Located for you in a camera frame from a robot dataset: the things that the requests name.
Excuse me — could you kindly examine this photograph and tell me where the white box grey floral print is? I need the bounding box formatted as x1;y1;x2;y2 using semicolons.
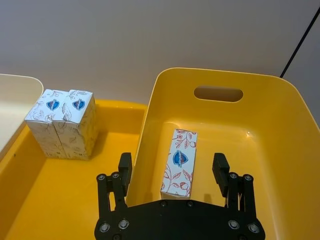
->
53;89;99;161
24;89;70;159

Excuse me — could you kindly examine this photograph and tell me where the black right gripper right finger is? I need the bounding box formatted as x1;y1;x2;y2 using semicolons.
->
212;152;258;220

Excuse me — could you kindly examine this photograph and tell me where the white plastic bin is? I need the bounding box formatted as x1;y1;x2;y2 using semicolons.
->
0;73;45;154

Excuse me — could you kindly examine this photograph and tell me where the shallow yellow plastic tray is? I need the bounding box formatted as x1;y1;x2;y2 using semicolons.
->
0;99;149;240

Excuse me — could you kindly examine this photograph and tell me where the white box red floral print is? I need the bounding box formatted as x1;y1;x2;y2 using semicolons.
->
159;128;199;201

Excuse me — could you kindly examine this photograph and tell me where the thin black cable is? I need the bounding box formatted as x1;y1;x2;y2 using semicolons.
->
279;4;320;79

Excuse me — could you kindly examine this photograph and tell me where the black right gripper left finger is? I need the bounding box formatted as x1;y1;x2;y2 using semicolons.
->
96;152;133;222

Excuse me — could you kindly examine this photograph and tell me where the yellow plastic bin with handle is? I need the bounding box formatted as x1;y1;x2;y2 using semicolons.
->
126;66;320;240

